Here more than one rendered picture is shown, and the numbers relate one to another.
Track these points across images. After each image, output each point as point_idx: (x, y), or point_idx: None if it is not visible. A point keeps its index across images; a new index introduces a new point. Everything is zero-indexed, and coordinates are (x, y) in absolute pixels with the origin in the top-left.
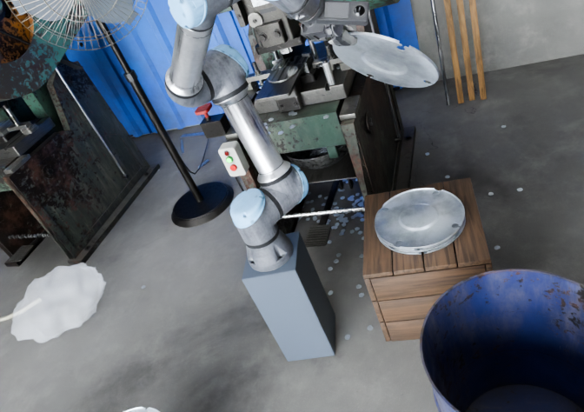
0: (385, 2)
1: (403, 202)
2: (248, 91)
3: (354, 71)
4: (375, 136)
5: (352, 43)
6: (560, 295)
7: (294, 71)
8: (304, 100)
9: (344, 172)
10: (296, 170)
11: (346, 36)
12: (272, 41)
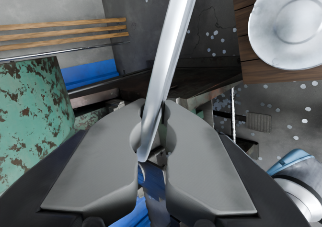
0: (53, 66)
1: (266, 43)
2: (144, 190)
3: (124, 101)
4: (173, 81)
5: (201, 121)
6: None
7: None
8: (156, 145)
9: (204, 104)
10: (285, 168)
11: (208, 169)
12: None
